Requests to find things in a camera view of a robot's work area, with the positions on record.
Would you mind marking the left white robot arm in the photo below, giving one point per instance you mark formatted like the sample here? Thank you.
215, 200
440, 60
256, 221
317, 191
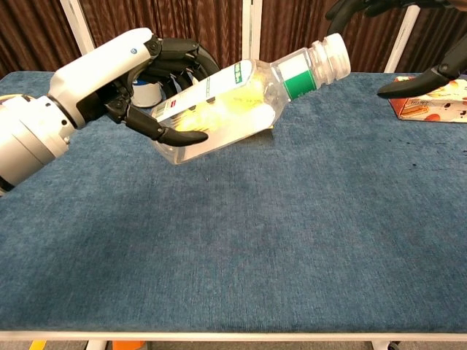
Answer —
29, 138

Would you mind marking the blue table mat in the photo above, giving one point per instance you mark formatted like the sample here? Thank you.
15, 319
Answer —
255, 226

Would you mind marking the brown pleated curtain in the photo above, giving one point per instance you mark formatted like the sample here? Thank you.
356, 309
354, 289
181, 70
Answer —
164, 18
292, 22
33, 36
434, 33

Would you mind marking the yellow snack bag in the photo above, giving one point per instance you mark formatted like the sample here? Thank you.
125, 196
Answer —
270, 128

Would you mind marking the clear plastic bottle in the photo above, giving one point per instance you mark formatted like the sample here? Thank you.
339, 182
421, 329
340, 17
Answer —
255, 95

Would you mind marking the blue soda can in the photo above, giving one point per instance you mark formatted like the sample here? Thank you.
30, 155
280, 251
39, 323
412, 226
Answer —
147, 95

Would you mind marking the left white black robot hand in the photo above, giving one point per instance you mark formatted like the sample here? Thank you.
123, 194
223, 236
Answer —
98, 76

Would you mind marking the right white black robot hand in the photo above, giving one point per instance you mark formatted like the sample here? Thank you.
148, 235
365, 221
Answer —
434, 78

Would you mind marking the white frame post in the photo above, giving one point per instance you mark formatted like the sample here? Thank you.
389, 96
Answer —
252, 29
78, 25
403, 40

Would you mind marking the orange biscuit box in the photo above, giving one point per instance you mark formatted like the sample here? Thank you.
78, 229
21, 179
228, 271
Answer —
430, 109

